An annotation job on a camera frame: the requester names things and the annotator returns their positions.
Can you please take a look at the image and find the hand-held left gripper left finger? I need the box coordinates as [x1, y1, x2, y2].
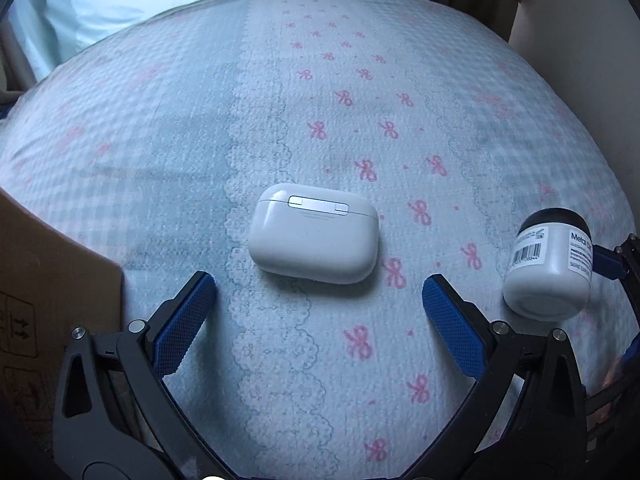
[52, 271, 221, 466]

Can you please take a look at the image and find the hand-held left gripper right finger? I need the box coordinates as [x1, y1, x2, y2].
[415, 274, 588, 466]

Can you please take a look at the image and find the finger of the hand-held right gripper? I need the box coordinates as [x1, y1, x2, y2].
[591, 234, 640, 283]

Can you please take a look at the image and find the white jar black lid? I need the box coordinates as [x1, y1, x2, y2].
[502, 208, 597, 322]

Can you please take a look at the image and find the cardboard box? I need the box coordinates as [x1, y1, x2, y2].
[0, 187, 127, 413]

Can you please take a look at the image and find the white earbud case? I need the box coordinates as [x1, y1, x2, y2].
[247, 183, 379, 286]

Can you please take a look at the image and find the bed with patterned blue sheet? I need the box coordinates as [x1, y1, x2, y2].
[0, 0, 640, 480]

